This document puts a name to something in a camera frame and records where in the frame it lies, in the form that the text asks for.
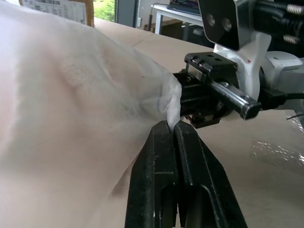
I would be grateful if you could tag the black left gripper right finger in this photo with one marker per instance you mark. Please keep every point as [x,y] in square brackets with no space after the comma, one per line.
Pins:
[202,185]

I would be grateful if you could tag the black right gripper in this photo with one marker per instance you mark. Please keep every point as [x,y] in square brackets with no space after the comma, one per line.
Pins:
[221,64]

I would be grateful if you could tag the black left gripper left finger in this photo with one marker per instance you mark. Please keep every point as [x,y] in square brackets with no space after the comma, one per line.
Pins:
[147,180]

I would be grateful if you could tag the white office table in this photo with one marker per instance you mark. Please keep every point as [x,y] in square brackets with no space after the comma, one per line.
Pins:
[171,13]

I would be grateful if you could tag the dark laptop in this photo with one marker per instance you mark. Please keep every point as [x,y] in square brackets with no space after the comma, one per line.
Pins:
[185,6]

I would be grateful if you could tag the clear shiny plastic film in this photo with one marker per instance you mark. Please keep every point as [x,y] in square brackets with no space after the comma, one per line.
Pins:
[280,147]

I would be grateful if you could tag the printed white paper sheet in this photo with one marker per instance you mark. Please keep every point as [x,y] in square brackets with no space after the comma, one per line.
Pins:
[54,8]

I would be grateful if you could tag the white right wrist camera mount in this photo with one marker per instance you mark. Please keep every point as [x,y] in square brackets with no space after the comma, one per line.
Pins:
[247,42]

